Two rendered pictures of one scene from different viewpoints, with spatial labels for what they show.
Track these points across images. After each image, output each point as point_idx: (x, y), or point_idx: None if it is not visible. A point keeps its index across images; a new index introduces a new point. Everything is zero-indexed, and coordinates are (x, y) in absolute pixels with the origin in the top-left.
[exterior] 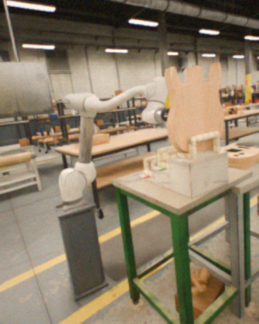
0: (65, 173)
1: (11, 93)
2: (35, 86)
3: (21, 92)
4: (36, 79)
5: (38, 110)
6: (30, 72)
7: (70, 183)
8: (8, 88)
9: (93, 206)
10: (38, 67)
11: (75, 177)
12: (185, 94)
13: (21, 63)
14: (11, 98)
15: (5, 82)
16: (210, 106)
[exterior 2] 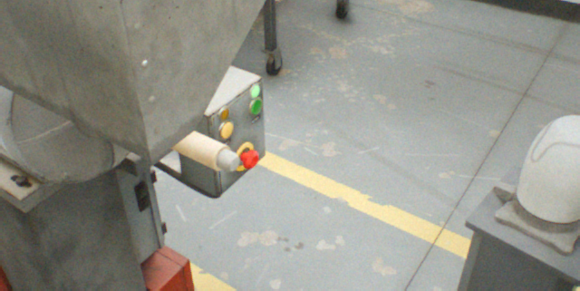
0: (557, 133)
1: (51, 59)
2: (97, 62)
3: (69, 66)
4: (98, 43)
5: (111, 131)
6: (82, 15)
7: (549, 172)
8: (42, 42)
9: (571, 277)
10: (100, 7)
11: (576, 166)
12: None
13: None
14: (52, 72)
15: (34, 24)
16: None
